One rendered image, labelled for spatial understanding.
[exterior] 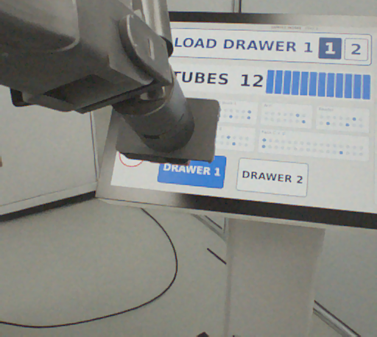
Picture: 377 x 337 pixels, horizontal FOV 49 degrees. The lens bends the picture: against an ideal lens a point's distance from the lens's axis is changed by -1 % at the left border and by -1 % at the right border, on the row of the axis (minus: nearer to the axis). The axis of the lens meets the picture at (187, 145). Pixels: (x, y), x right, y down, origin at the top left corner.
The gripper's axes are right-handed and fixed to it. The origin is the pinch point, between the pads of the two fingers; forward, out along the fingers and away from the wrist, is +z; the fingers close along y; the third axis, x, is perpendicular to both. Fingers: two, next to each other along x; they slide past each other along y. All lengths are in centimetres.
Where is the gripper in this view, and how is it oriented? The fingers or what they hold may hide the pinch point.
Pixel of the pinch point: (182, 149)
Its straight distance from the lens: 51.4
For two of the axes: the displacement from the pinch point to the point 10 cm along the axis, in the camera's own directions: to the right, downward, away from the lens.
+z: 1.6, 2.8, 9.5
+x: -1.4, 9.6, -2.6
